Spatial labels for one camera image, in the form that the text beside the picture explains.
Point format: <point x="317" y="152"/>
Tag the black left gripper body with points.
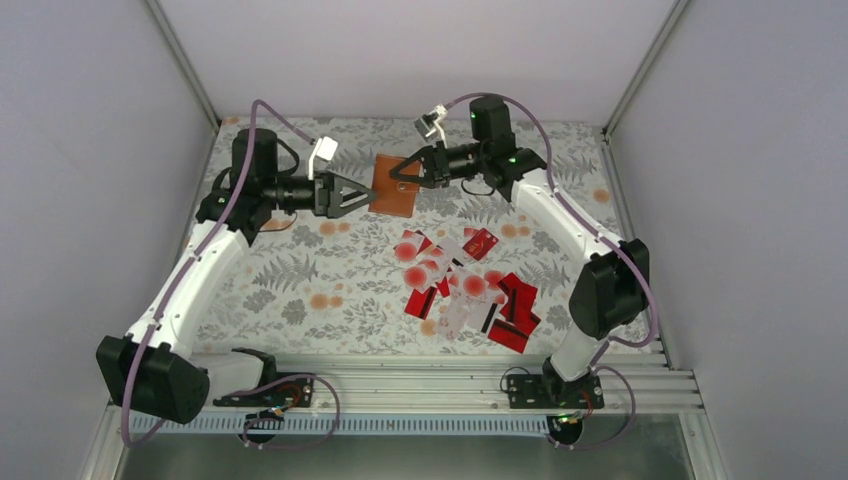
<point x="321" y="206"/>

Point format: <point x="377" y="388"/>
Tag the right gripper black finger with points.
<point x="419" y="165"/>
<point x="411" y="184"/>

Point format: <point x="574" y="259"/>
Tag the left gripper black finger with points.
<point x="344" y="204"/>
<point x="348" y="188"/>

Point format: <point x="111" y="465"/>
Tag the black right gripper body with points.
<point x="440" y="166"/>

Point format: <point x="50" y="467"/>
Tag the brown leather card holder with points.
<point x="390" y="200"/>

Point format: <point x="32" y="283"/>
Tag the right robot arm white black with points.
<point x="612" y="289"/>

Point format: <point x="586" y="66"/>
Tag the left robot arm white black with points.
<point x="153" y="368"/>

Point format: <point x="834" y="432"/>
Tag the white card red circle top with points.
<point x="407" y="250"/>

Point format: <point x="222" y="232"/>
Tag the white card red circle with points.
<point x="407" y="250"/>
<point x="422" y="275"/>
<point x="472" y="286"/>

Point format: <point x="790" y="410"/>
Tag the red card with gold logo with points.
<point x="478" y="242"/>

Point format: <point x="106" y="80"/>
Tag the white card red circle middle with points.
<point x="422" y="275"/>

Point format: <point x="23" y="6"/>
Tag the white card red circle centre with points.
<point x="472" y="286"/>

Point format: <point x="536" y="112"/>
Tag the red card black stripe left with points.
<point x="419" y="303"/>

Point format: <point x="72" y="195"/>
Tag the white card pale pattern bottom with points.
<point x="451" y="322"/>

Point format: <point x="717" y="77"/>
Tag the white card black stripe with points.
<point x="481" y="317"/>

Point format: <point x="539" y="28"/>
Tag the dark red card right upper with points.
<point x="520" y="298"/>

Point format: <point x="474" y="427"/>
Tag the dark red card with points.
<point x="512" y="336"/>
<point x="520" y="298"/>

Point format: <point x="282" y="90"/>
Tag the dark red card bottom right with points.
<point x="512" y="336"/>

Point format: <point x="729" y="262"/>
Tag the floral patterned table mat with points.
<point x="318" y="286"/>

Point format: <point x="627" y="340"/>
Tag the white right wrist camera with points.
<point x="429" y="125"/>

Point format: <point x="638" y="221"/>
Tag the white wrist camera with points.
<point x="429" y="125"/>
<point x="324" y="148"/>

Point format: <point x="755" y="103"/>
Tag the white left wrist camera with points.
<point x="324" y="148"/>

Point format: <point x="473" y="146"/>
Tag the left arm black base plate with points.
<point x="292" y="390"/>

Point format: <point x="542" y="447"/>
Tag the slotted grey cable duct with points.
<point x="368" y="424"/>

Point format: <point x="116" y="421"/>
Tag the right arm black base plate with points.
<point x="536" y="391"/>

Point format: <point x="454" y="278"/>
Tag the aluminium rail frame front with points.
<point x="653" y="426"/>

